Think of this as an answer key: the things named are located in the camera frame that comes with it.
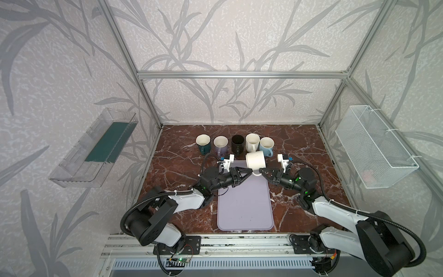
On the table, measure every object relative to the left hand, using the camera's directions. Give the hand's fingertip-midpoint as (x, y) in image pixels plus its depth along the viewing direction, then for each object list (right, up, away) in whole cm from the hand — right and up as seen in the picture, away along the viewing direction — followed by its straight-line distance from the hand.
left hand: (251, 175), depth 74 cm
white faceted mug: (+3, +13, +26) cm, 29 cm away
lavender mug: (-16, +13, +32) cm, 38 cm away
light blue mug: (+12, +12, +28) cm, 32 cm away
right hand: (+4, +1, +2) cm, 4 cm away
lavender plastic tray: (-1, -18, +11) cm, 21 cm away
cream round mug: (+2, +6, +1) cm, 6 cm away
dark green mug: (-26, +14, +28) cm, 41 cm away
